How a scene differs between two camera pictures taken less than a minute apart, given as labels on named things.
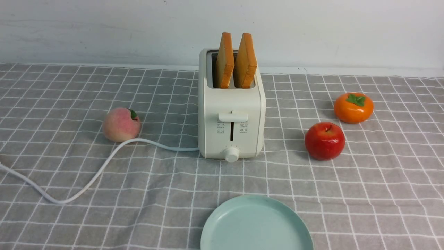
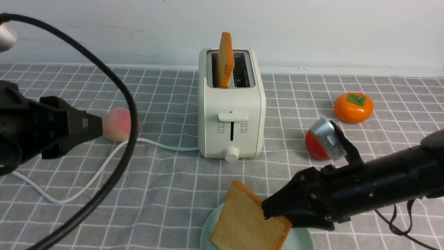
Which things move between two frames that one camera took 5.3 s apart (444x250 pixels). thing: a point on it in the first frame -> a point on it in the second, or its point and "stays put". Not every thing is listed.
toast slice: [245, 65] -> [241, 224]
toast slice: [225, 64] stays put
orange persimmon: [353, 108] stays put
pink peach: [121, 124] stays put
